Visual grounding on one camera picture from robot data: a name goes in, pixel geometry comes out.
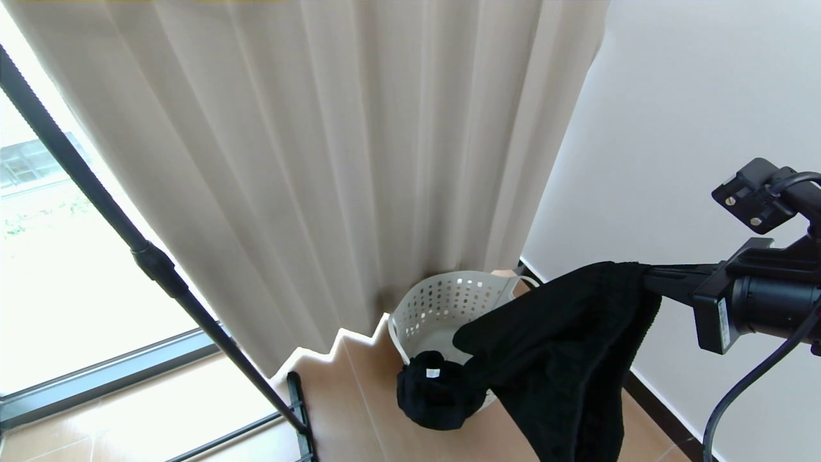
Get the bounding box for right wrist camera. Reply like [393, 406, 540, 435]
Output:
[712, 158, 821, 239]

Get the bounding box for beige curtain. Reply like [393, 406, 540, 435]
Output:
[3, 0, 610, 379]

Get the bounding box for black clothes rack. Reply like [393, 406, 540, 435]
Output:
[0, 44, 319, 462]

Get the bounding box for white laundry basket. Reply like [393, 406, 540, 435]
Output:
[388, 271, 541, 411]

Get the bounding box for black garment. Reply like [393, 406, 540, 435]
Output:
[396, 350, 495, 431]

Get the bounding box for black knitted shorts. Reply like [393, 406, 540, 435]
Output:
[452, 261, 663, 462]

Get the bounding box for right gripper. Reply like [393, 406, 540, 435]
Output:
[691, 239, 821, 355]

